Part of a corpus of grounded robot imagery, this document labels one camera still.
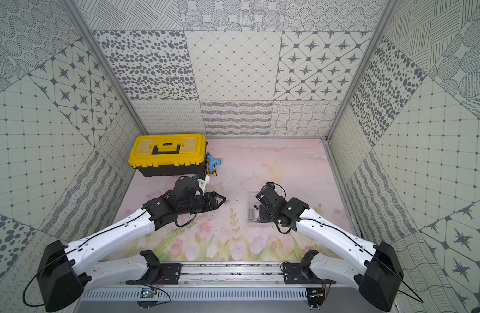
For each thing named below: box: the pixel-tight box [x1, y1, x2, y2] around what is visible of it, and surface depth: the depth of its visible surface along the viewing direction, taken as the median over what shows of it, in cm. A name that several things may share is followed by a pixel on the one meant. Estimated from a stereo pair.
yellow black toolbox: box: [127, 133, 207, 177], surface depth 94 cm
